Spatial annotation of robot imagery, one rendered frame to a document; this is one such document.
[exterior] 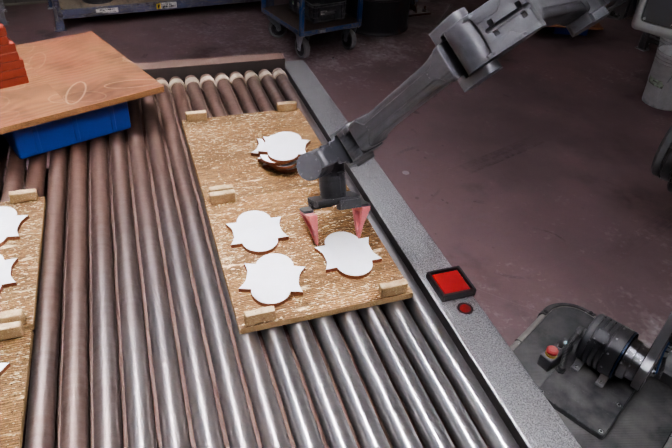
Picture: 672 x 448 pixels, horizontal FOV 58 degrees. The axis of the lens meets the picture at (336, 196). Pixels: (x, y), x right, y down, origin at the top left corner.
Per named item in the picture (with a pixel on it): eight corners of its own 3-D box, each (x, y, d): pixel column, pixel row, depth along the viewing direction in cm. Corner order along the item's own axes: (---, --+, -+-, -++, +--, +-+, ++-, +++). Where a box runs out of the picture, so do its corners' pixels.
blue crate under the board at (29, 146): (91, 88, 189) (85, 58, 183) (134, 128, 170) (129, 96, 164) (-17, 114, 171) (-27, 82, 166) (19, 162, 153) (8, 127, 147)
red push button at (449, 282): (456, 274, 128) (457, 269, 127) (469, 293, 123) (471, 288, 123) (430, 279, 126) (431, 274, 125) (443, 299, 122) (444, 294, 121)
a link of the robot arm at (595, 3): (620, -3, 116) (605, -26, 117) (598, 7, 110) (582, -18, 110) (581, 24, 124) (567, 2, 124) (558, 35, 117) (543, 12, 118)
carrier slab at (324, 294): (344, 186, 152) (344, 181, 151) (412, 298, 121) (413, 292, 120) (204, 207, 142) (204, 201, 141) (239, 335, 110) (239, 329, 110)
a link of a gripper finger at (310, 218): (343, 244, 128) (339, 201, 126) (311, 250, 126) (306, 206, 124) (333, 237, 134) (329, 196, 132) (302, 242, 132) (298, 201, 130)
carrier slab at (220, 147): (298, 112, 184) (298, 107, 183) (344, 185, 152) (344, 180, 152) (182, 125, 173) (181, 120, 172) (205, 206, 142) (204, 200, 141)
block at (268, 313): (274, 313, 113) (274, 303, 112) (277, 321, 112) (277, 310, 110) (243, 320, 111) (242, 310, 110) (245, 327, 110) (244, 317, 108)
